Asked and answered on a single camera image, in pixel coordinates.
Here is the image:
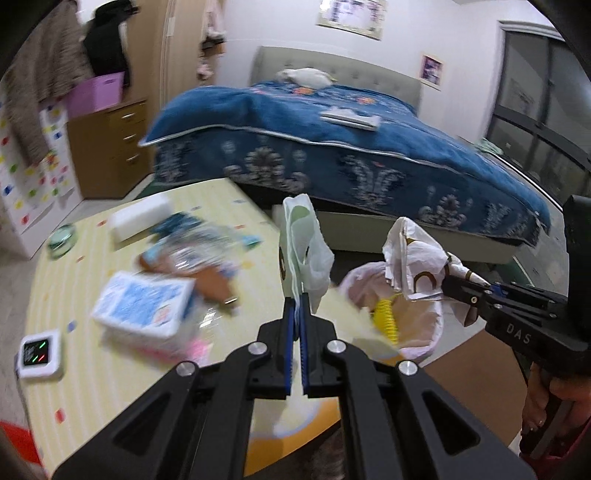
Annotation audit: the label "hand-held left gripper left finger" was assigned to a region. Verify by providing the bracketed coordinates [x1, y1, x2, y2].
[53, 298, 301, 480]

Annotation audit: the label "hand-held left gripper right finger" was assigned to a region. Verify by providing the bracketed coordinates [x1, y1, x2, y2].
[299, 295, 539, 480]

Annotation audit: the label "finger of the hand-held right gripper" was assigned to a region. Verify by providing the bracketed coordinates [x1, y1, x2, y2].
[440, 281, 568, 325]
[444, 272, 568, 304]

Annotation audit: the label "pink-lined waste bin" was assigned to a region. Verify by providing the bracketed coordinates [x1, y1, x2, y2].
[339, 261, 446, 363]

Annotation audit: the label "white wrapper with brown rings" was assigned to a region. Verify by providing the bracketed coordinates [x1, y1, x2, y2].
[382, 216, 490, 326]

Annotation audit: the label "yellow foam fruit net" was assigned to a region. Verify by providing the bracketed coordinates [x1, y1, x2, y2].
[373, 298, 400, 345]

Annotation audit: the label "white green plastic bag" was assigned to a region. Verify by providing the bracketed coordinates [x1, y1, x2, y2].
[279, 194, 335, 315]

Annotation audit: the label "white foam block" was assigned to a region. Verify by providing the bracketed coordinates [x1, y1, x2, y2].
[108, 193, 174, 243]

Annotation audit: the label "person's right hand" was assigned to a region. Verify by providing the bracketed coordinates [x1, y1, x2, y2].
[524, 362, 564, 432]

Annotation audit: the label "brown cardboard sheet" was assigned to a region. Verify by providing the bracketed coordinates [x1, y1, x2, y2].
[418, 318, 532, 444]

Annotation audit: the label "brown snack packet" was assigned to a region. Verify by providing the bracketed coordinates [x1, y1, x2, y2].
[137, 256, 242, 309]

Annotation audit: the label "person's pink top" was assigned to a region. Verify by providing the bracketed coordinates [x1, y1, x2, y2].
[519, 411, 591, 462]

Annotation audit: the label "clear plastic wrapper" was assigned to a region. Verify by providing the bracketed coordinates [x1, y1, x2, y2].
[159, 226, 250, 278]

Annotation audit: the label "blue white tissue pack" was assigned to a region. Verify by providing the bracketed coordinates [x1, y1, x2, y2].
[91, 271, 197, 354]

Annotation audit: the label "large dark glass window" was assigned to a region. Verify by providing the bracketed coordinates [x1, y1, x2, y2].
[485, 21, 591, 217]

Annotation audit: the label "bed with blue blanket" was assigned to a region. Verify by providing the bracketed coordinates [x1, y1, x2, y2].
[139, 80, 552, 247]

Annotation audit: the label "yellow striped tablecloth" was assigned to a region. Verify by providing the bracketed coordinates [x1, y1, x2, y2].
[21, 178, 402, 476]

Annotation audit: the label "folded white towel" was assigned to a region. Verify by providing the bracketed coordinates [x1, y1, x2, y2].
[320, 107, 383, 132]

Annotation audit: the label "white digital clock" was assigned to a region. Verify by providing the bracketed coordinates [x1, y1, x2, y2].
[16, 329, 64, 380]

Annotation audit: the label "green round dish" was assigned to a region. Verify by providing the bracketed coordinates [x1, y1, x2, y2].
[48, 224, 78, 253]

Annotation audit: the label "grey upholstered bed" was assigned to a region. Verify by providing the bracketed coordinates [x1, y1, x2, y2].
[152, 46, 550, 266]

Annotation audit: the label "wooden drawer cabinet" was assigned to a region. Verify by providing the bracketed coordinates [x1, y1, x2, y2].
[67, 97, 155, 201]

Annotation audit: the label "white pillow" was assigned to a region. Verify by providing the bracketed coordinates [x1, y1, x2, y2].
[276, 68, 338, 88]

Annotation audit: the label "red plastic stool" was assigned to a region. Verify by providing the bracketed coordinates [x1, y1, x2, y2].
[0, 420, 34, 463]

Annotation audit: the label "white cabinet with coloured dots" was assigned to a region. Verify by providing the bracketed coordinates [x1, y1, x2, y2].
[0, 88, 84, 259]

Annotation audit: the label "purple plastic basket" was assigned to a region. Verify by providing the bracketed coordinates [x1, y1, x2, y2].
[65, 71, 126, 118]

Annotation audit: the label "wooden wardrobe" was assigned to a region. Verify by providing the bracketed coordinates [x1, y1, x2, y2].
[117, 0, 228, 103]

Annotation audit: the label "hanging pink clothes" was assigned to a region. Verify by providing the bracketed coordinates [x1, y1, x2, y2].
[196, 0, 229, 79]

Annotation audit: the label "black hooded jacket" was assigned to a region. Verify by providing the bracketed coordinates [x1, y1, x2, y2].
[82, 0, 132, 88]

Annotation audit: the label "brown quilted jacket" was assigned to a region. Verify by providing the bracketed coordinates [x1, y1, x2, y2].
[4, 0, 93, 164]

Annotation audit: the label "small wall picture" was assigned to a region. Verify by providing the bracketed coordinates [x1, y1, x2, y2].
[419, 54, 445, 88]

